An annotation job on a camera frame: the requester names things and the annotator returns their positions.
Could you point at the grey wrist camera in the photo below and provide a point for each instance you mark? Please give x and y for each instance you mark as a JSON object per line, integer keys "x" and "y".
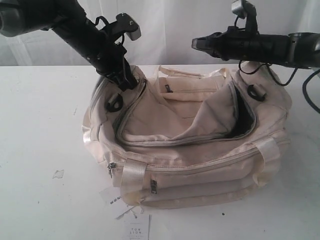
{"x": 125, "y": 24}
{"x": 246, "y": 11}

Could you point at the clear plastic scrap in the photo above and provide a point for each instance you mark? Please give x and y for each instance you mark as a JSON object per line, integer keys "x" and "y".
{"x": 59, "y": 174}

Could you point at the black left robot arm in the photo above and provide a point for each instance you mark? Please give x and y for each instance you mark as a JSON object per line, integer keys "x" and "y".
{"x": 94, "y": 41}

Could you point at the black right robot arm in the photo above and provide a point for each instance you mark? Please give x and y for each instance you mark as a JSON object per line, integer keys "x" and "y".
{"x": 297, "y": 50}

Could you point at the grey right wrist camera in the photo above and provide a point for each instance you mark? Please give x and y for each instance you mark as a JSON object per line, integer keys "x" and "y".
{"x": 246, "y": 11}

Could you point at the white square hang tag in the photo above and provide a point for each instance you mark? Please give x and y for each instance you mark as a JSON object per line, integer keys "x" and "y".
{"x": 135, "y": 226}

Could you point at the beige fabric duffel bag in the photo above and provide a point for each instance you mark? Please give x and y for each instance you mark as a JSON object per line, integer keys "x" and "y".
{"x": 183, "y": 139}

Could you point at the white brand hang tag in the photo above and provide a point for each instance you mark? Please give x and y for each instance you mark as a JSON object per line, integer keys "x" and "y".
{"x": 112, "y": 196}

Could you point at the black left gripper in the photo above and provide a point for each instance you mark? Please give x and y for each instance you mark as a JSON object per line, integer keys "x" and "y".
{"x": 111, "y": 63}

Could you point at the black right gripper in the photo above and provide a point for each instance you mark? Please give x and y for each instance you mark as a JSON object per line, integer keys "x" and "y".
{"x": 233, "y": 44}

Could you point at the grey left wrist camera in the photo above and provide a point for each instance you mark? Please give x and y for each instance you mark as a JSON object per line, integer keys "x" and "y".
{"x": 125, "y": 24}

